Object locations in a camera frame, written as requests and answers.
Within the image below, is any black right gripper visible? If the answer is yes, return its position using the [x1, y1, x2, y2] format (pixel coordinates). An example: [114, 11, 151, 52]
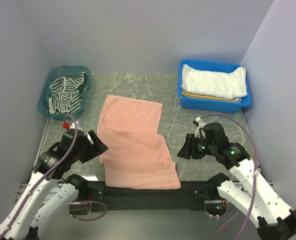
[177, 133, 216, 159]

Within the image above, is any pink terry towel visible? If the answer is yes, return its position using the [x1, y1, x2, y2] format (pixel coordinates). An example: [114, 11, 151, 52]
[97, 95, 181, 190]

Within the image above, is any green white striped towel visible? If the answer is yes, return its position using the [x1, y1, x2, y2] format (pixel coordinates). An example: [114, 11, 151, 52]
[48, 72, 86, 114]

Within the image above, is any white terry towel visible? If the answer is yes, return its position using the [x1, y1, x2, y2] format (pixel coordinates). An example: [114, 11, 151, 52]
[181, 64, 248, 99]

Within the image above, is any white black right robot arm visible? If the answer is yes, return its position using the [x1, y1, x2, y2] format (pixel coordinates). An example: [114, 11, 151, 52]
[177, 117, 296, 240]

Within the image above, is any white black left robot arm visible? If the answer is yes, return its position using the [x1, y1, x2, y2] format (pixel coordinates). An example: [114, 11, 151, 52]
[0, 128, 108, 240]

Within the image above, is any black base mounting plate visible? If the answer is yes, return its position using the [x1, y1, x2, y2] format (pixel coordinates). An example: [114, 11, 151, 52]
[69, 181, 227, 216]

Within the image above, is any blue plastic bin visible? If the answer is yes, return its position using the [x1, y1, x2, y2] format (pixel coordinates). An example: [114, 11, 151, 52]
[177, 58, 252, 114]

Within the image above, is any yellow white striped towel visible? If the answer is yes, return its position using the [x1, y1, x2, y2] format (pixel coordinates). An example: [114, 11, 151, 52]
[181, 91, 242, 103]

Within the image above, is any teal plastic laundry basket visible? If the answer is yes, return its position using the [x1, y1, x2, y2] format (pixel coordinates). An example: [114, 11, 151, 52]
[38, 66, 91, 120]

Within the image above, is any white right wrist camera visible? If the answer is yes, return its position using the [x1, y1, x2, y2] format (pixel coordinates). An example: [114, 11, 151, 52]
[193, 116, 206, 138]

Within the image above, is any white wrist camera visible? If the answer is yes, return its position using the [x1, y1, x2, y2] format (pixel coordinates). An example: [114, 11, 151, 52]
[62, 121, 83, 131]
[193, 116, 206, 138]

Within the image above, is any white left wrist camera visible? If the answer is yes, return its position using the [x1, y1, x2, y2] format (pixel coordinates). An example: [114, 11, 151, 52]
[62, 121, 83, 131]

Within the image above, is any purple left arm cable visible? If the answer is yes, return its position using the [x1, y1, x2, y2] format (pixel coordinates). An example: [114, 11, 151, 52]
[0, 113, 108, 240]

